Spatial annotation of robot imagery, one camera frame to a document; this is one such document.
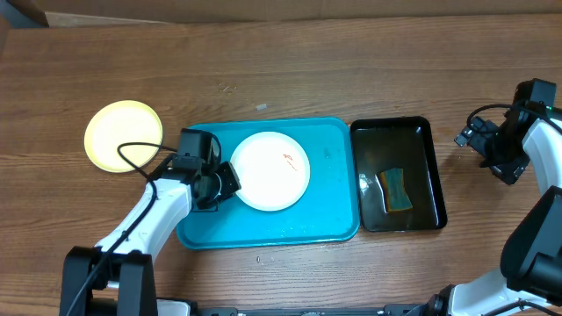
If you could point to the white front plate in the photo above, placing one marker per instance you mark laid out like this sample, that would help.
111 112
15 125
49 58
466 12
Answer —
273 170

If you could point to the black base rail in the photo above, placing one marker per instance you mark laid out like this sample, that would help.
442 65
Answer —
387 310

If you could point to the black water tray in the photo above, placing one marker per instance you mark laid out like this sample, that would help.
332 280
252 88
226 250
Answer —
380 144

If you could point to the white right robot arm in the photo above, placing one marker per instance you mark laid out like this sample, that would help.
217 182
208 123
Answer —
529 275

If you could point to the blue serving tray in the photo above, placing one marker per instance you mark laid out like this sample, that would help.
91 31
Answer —
328 210

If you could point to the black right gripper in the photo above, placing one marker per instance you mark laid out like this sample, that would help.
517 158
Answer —
511 170

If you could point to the green yellow sponge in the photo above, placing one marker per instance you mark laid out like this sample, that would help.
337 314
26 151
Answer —
396 199

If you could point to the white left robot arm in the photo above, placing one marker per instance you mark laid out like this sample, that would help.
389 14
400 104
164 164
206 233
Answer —
116 276

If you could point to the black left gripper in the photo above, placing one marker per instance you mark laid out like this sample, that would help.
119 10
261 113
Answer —
232 185

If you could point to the yellow-green plate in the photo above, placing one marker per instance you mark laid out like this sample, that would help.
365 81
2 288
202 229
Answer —
118 123

